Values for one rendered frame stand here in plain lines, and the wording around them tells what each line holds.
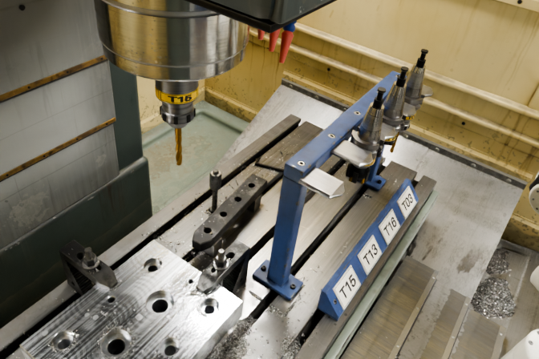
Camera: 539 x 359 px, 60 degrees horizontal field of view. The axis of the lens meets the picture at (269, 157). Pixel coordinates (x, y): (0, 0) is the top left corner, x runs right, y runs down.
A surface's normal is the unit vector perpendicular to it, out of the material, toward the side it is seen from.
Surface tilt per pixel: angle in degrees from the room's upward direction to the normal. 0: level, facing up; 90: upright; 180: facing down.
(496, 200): 24
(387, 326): 8
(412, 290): 7
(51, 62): 88
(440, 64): 90
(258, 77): 90
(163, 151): 0
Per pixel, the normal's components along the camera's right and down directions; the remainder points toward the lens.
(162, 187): 0.10, -0.78
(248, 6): -0.57, 0.73
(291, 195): -0.57, 0.47
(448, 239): -0.14, -0.52
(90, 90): 0.80, 0.43
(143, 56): -0.18, 0.60
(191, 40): 0.33, 0.62
